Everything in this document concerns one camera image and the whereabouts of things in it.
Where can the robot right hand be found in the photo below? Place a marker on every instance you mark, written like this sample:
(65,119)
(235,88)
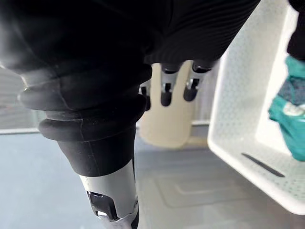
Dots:
(95,59)

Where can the white perforated laundry basket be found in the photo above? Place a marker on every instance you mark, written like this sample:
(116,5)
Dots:
(233,100)

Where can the grey embossed floor mat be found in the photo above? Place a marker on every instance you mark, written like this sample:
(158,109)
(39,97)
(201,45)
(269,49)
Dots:
(190,193)

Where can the black garment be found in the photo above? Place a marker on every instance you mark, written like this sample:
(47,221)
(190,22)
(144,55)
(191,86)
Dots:
(297,31)

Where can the teal green garment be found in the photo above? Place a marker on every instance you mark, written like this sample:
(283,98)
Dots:
(289,128)

